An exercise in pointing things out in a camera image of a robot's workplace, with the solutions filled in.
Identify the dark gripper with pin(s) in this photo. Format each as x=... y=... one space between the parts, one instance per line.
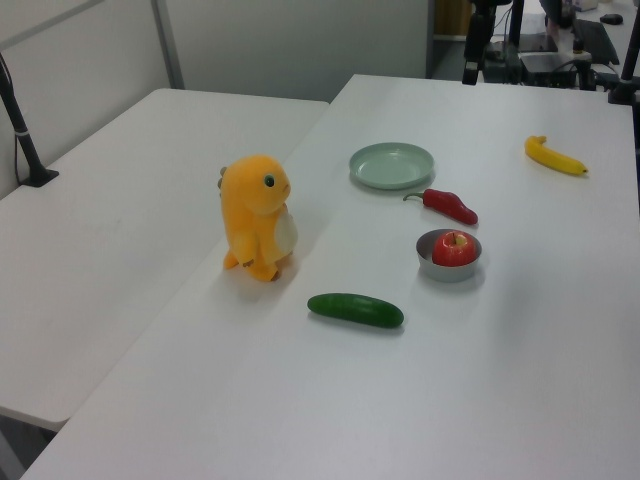
x=477 y=35

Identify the yellow banana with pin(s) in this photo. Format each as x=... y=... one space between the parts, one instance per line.
x=550 y=159

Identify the pale green plastic plate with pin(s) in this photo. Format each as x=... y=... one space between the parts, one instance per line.
x=390 y=165

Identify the thin black upright pole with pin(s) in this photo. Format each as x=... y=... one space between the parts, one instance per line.
x=516 y=25

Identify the black electronics box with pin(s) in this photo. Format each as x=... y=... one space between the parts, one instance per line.
x=550 y=67

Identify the red chili pepper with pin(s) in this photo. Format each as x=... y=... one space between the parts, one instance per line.
x=447 y=205

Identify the black computer mouse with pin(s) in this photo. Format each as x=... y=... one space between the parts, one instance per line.
x=611 y=19

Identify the black stand pole with clamp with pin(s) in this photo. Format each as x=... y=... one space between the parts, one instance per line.
x=627 y=75

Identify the red apple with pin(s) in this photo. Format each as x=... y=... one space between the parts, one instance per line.
x=452 y=250

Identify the small grey metal bowl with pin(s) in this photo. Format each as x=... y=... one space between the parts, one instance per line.
x=445 y=273

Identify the orange plush dinosaur toy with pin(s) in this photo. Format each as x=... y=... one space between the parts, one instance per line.
x=255 y=210

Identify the green cucumber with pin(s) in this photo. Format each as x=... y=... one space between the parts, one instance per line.
x=355 y=310

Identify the grey partition post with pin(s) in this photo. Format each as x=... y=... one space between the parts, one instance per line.
x=167 y=45

